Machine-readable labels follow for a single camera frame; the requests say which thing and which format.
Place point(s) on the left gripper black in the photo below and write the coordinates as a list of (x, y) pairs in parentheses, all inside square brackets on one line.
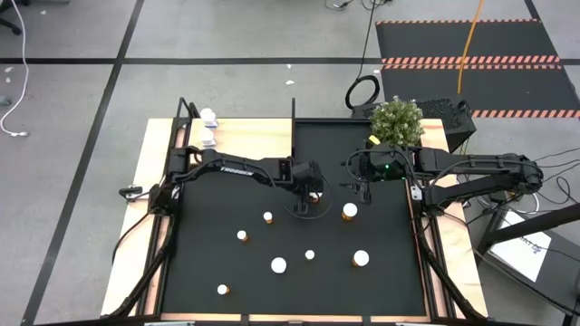
[(303, 176)]

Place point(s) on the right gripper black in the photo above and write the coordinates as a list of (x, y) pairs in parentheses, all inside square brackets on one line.
[(380, 165)]

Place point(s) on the small amber pill bottle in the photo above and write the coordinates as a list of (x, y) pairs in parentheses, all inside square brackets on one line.
[(267, 216), (222, 289)]

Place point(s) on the small amber bottle tablets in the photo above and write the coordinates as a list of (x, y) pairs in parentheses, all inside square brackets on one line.
[(310, 254)]

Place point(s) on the wide amber bottle with capsules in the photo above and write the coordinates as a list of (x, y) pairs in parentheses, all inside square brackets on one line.
[(278, 265)]

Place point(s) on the small amber bottle round pills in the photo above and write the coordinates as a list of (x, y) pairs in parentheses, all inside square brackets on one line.
[(242, 235)]

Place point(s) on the white medicine bottle blue label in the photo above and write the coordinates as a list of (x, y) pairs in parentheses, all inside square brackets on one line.
[(207, 114), (207, 136)]

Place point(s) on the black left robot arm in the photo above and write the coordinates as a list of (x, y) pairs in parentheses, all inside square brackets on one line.
[(235, 169)]

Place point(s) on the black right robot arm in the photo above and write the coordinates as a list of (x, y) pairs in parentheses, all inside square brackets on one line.
[(476, 169)]

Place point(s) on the light wooden shelf board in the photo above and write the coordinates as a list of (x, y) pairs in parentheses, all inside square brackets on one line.
[(254, 140)]

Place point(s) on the artificial potted plant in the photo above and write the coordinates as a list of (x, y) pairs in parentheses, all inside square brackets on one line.
[(396, 122)]

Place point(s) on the black perforated box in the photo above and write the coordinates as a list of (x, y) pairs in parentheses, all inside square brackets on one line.
[(446, 118)]

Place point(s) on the black hazard-striped floor mat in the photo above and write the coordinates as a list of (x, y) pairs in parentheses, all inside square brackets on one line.
[(453, 41), (453, 90)]

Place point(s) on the black table clamp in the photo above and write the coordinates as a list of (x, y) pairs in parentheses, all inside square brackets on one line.
[(129, 192)]

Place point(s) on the white printed sheet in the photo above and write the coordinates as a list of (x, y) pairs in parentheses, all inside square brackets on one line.
[(521, 249)]

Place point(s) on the black metal stand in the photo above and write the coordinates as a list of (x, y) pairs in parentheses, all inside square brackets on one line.
[(534, 224)]

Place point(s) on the black office chair base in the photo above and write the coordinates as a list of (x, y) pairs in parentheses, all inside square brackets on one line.
[(11, 27)]

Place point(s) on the white table bracket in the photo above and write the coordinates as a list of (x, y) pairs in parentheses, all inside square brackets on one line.
[(416, 194)]

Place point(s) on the black diagonal frame strut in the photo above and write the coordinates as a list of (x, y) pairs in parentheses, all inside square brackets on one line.
[(449, 280), (142, 280)]

